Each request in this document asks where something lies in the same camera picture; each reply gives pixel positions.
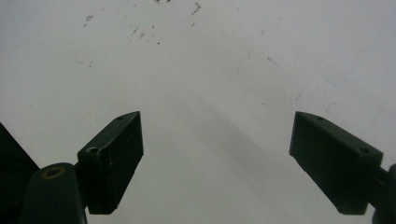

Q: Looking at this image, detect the white paper sheet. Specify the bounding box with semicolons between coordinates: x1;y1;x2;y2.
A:
0;0;396;224

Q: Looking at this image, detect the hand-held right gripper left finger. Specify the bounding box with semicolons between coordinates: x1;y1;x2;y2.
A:
77;110;145;216

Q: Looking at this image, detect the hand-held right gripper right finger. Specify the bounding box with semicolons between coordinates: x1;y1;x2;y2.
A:
289;110;385;216

